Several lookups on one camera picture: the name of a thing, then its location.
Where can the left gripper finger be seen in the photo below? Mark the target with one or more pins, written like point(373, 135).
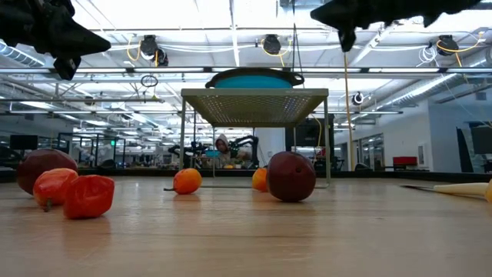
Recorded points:
point(67, 54)
point(65, 27)

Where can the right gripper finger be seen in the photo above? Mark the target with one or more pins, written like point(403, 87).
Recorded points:
point(347, 31)
point(346, 5)

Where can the blue collapsible colander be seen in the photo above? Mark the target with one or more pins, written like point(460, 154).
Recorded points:
point(251, 81)

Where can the red-orange pepper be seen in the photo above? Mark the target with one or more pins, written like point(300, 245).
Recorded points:
point(50, 186)

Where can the dark red plum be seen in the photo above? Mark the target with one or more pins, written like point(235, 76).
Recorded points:
point(290, 177)

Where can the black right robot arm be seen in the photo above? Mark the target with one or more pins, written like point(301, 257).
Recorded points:
point(457, 5)

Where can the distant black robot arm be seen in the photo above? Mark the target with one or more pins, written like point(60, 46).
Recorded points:
point(188, 149)
point(248, 142)

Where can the black background monitor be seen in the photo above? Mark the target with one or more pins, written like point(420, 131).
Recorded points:
point(23, 142)

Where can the dark background cabinet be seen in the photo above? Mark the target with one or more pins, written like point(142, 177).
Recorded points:
point(307, 134)

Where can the green perforated metal shelf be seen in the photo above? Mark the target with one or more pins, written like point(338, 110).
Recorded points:
point(253, 107)

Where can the red background box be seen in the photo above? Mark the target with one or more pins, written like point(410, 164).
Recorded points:
point(404, 161)

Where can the red pepper front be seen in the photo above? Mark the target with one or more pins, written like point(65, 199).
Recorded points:
point(88, 196)

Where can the black leaning panel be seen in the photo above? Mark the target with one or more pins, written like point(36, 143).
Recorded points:
point(464, 150)

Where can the person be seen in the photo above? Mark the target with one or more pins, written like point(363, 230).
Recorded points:
point(225, 150)

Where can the small orange pear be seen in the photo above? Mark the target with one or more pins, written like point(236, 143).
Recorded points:
point(259, 180)
point(489, 191)
point(187, 181)

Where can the distant teal bin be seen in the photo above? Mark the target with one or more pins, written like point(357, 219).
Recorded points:
point(212, 153)

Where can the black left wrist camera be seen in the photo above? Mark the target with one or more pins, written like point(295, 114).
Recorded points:
point(59, 4)

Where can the black background station frame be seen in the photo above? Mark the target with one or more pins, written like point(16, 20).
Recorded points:
point(124, 152)

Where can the black metal table frame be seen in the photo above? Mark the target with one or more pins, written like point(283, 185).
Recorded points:
point(115, 172)

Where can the black wall monitor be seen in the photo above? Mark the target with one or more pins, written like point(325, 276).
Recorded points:
point(482, 140)

